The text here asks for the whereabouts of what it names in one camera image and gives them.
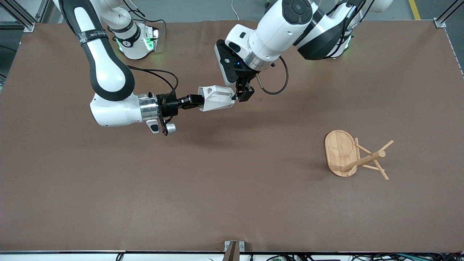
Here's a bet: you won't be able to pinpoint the white faceted cup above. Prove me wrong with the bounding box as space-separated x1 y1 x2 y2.
198 85 236 112

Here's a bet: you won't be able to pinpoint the wooden cup rack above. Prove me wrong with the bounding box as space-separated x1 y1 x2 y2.
324 130 394 181

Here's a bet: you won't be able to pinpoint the brown table cover sheet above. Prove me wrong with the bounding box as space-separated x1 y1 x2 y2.
0 20 464 253

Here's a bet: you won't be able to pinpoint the black right arm base cable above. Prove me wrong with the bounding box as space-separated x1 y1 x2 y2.
121 0 166 35

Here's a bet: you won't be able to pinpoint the grey metal bracket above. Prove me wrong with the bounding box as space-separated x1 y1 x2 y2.
224 241 245 253

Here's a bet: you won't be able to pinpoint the aluminium frame profile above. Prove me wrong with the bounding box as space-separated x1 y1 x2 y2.
433 0 464 29
0 0 50 33

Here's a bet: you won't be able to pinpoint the tangled black cables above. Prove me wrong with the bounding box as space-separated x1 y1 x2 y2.
248 252 464 261

